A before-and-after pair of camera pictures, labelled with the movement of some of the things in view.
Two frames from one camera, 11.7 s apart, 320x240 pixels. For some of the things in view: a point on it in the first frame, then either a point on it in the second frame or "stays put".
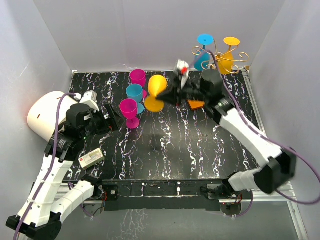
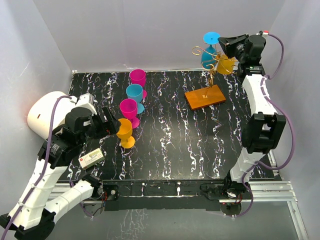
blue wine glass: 135,92 stays put
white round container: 42,114 stays put
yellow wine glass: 157,84 → 125,133
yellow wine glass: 226,62 stays put
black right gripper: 173,96 → 228,44
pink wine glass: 138,76 stays put
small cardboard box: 91,158 stays put
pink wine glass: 129,109 stays put
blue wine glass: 203,39 → 209,56
